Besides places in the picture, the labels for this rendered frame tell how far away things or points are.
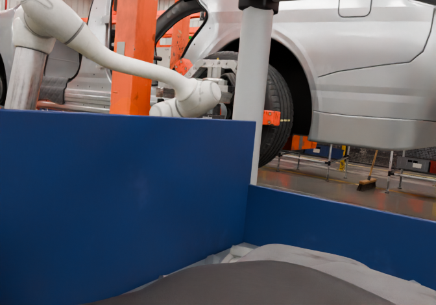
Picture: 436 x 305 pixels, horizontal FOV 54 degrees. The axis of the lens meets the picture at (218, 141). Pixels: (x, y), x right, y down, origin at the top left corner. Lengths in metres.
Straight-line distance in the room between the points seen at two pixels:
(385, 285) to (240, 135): 0.15
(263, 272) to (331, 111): 2.14
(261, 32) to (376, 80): 1.90
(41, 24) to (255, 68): 1.19
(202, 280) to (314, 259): 0.10
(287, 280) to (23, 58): 1.50
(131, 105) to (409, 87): 1.41
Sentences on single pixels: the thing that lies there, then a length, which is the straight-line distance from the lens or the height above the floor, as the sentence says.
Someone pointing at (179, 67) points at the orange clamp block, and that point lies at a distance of 2.36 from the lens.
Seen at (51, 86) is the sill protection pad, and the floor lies 0.92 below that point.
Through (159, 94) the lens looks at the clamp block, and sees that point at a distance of 2.14.
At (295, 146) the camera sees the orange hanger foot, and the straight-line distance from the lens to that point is 4.33.
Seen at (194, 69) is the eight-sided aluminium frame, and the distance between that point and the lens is 2.30.
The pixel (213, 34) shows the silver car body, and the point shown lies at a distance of 2.73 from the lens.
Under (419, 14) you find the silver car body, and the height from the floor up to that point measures 1.39.
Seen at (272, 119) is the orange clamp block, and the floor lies 0.84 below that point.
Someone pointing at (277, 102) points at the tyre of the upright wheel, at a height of 0.93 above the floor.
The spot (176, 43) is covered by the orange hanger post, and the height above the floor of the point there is 1.67.
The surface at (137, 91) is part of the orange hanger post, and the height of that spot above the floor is 0.92.
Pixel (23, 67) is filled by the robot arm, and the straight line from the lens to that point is 1.61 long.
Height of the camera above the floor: 0.88
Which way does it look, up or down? 5 degrees down
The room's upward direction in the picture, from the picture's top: 5 degrees clockwise
